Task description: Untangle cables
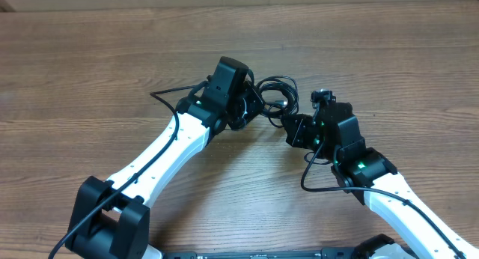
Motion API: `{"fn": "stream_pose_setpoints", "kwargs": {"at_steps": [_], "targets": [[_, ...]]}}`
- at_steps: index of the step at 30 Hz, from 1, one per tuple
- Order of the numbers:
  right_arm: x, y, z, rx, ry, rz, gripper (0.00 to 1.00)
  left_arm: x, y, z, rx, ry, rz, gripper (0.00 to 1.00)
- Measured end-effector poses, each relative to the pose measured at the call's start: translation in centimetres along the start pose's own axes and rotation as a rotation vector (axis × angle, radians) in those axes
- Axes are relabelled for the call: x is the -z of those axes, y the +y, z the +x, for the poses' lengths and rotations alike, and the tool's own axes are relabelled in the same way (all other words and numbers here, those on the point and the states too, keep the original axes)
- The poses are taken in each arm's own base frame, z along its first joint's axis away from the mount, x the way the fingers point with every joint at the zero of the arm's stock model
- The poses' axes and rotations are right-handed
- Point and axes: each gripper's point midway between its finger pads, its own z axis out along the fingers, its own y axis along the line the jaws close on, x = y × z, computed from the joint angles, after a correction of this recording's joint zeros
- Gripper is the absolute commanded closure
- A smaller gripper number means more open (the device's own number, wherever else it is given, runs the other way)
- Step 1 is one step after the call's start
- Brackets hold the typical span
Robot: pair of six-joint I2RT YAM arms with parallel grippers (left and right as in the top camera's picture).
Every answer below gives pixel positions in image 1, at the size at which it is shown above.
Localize black USB cable metallic plugs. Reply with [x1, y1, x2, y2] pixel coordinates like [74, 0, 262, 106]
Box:
[256, 76, 299, 129]

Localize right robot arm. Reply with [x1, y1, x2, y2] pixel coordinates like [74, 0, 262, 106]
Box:
[281, 102, 478, 258]

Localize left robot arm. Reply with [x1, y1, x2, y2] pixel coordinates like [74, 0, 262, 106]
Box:
[59, 57, 264, 258]

